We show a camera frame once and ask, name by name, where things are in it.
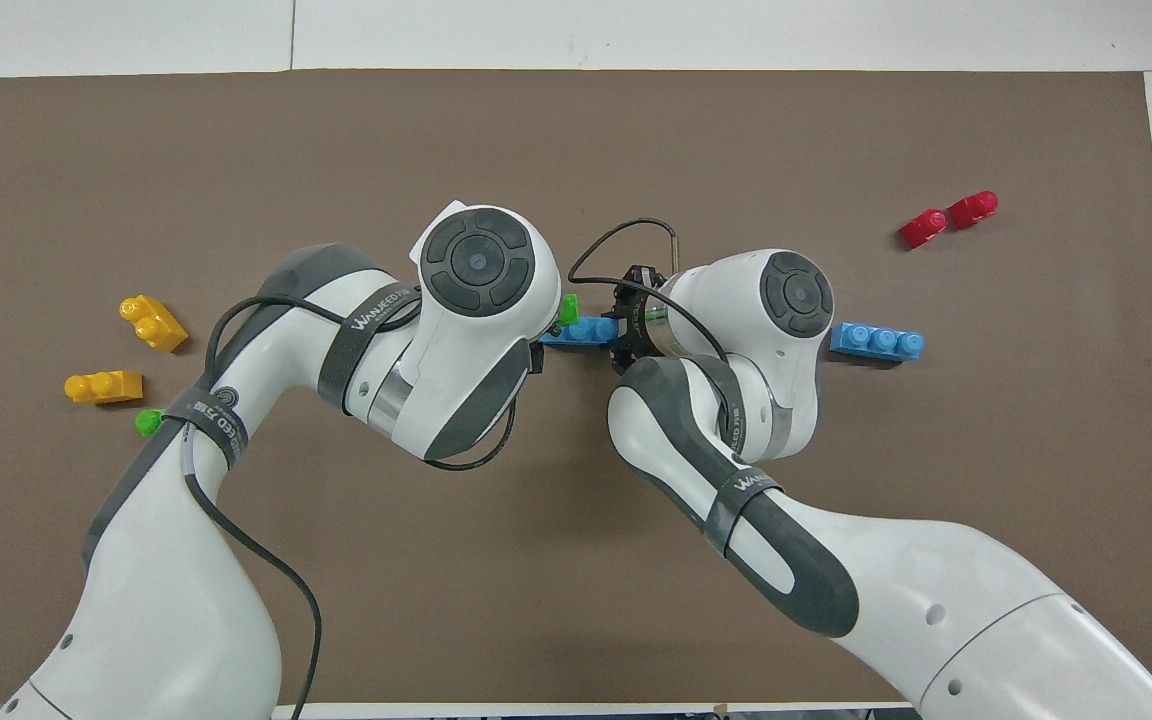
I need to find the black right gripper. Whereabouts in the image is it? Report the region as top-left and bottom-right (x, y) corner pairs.
(604, 265), (663, 377)

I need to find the brown paper table mat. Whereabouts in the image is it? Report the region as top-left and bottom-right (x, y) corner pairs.
(0, 68), (1152, 704)

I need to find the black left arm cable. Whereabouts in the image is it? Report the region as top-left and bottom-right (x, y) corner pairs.
(184, 292), (521, 720)

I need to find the red single-stud toy brick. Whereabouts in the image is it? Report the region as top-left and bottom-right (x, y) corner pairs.
(947, 190), (999, 231)
(898, 208), (949, 251)

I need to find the yellow two-stud toy brick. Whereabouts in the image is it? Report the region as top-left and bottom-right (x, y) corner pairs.
(119, 294), (189, 354)
(64, 370), (145, 405)

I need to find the blue three-stud toy brick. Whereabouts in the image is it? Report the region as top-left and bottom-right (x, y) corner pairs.
(829, 321), (926, 363)
(540, 315), (623, 350)

